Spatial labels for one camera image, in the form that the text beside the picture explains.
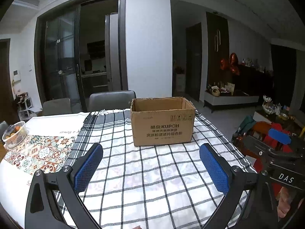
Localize right human hand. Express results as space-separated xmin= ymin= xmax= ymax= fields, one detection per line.
xmin=277 ymin=187 xmax=291 ymax=219

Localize wooden chair with red cloth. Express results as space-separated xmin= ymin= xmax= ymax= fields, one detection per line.
xmin=231 ymin=122 xmax=293 ymax=172

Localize lotus flower ornament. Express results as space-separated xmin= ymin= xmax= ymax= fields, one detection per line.
xmin=262 ymin=95 xmax=275 ymax=115

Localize green cloth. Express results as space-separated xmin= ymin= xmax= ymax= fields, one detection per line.
xmin=236 ymin=115 xmax=256 ymax=135

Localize patterned floral table runner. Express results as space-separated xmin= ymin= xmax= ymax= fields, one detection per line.
xmin=4 ymin=135 xmax=76 ymax=175

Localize clear fruit bowl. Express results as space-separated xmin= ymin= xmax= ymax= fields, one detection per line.
xmin=2 ymin=121 xmax=28 ymax=149

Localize white low tv cabinet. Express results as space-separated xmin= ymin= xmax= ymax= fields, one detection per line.
xmin=203 ymin=92 xmax=259 ymax=113

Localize checkered grey white tablecloth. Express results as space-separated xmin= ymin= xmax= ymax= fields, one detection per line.
xmin=55 ymin=110 xmax=254 ymax=228

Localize red foil balloons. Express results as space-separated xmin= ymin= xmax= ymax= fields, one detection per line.
xmin=220 ymin=52 xmax=240 ymax=75

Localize grey dining chair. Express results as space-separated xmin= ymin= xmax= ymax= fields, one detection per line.
xmin=87 ymin=90 xmax=136 ymax=112
xmin=42 ymin=98 xmax=72 ymax=116

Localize brown cardboard box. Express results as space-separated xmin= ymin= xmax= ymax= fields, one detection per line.
xmin=130 ymin=97 xmax=195 ymax=146

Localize glass sliding door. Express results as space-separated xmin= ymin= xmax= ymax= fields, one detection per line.
xmin=34 ymin=0 xmax=128 ymax=113

